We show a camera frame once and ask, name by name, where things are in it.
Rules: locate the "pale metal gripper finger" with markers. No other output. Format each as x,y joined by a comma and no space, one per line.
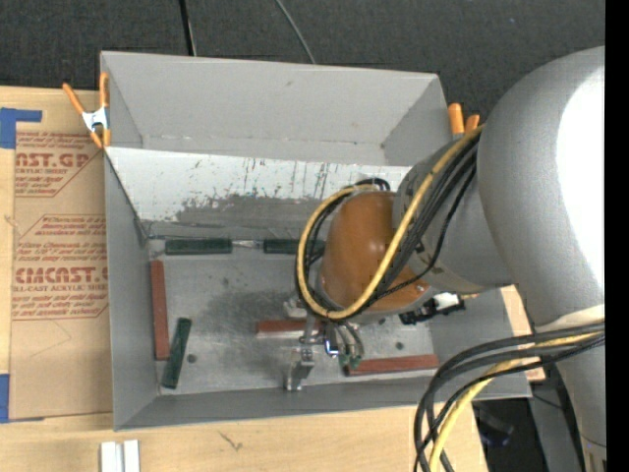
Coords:
298,372
294,309

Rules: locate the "red-brown flat block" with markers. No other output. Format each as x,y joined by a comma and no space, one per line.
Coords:
278,327
159,310
398,364

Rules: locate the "dark green flat block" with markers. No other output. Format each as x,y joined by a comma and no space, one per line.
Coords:
281,246
198,246
177,353

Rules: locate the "grey metal bin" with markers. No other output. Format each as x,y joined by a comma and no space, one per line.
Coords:
236,111

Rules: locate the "brown cardboard board, red print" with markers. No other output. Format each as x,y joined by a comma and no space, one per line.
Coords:
59,352

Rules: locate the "black cylinder on white bracket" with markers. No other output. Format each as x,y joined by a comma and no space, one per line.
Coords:
423,312

